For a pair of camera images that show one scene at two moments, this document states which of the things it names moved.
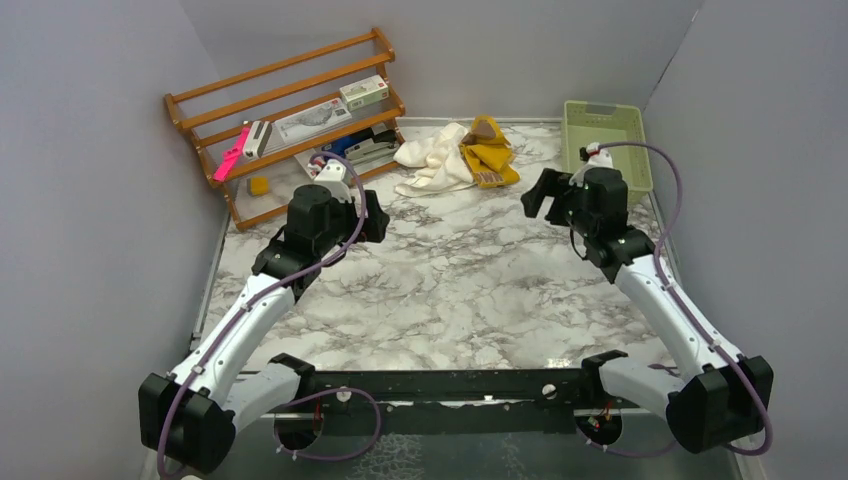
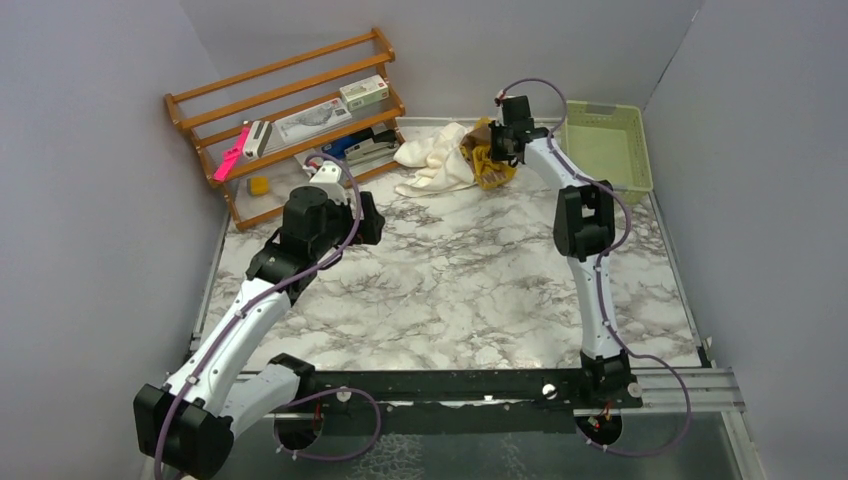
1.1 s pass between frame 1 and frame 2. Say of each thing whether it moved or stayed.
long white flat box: stayed
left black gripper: stayed
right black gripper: moved
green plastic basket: stayed
